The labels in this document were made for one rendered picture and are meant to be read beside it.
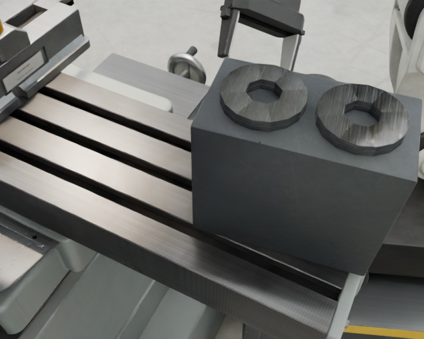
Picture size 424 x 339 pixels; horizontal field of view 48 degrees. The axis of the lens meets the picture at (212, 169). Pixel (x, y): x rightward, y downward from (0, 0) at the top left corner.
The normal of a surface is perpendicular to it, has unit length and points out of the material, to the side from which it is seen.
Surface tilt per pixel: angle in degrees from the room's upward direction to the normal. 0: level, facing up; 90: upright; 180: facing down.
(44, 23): 0
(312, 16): 0
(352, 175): 90
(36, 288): 90
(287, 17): 51
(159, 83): 0
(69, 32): 90
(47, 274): 90
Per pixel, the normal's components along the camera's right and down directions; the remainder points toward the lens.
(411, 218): 0.02, -0.64
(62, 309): 0.89, 0.36
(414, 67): -0.09, 0.76
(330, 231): -0.31, 0.73
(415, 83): -0.11, 0.96
